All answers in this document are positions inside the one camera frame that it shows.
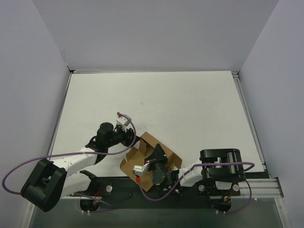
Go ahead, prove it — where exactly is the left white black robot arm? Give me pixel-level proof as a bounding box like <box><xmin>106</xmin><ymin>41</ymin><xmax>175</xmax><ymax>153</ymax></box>
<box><xmin>20</xmin><ymin>122</ymin><xmax>140</xmax><ymax>212</ymax></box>

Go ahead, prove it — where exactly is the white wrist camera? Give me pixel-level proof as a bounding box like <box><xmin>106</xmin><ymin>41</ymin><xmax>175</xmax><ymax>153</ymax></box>
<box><xmin>133</xmin><ymin>163</ymin><xmax>150</xmax><ymax>183</ymax></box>
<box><xmin>116</xmin><ymin>112</ymin><xmax>132</xmax><ymax>132</ymax></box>

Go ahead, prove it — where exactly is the aluminium table frame rail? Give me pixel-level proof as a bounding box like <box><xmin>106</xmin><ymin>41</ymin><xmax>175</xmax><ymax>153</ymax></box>
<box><xmin>231</xmin><ymin>71</ymin><xmax>284</xmax><ymax>199</ymax></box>

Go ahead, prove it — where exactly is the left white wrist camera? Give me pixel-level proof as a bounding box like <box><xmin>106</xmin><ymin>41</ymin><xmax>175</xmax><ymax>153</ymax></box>
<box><xmin>116</xmin><ymin>112</ymin><xmax>132</xmax><ymax>132</ymax></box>

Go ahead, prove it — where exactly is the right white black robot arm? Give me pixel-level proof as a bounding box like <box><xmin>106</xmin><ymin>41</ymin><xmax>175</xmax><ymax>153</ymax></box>
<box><xmin>144</xmin><ymin>143</ymin><xmax>246</xmax><ymax>187</ymax></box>

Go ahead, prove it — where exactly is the brown cardboard paper box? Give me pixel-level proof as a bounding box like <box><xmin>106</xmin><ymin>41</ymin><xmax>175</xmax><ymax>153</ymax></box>
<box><xmin>120</xmin><ymin>132</ymin><xmax>182</xmax><ymax>191</ymax></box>

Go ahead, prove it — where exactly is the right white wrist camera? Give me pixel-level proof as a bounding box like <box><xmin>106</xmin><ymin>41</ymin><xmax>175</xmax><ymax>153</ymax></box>
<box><xmin>133</xmin><ymin>163</ymin><xmax>150</xmax><ymax>183</ymax></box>

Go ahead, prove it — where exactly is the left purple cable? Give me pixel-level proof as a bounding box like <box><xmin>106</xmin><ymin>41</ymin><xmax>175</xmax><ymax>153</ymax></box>
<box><xmin>1</xmin><ymin>113</ymin><xmax>137</xmax><ymax>195</ymax></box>

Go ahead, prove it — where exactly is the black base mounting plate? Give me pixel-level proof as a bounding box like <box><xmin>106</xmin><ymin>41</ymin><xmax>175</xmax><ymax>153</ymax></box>
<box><xmin>74</xmin><ymin>177</ymin><xmax>240</xmax><ymax>213</ymax></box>

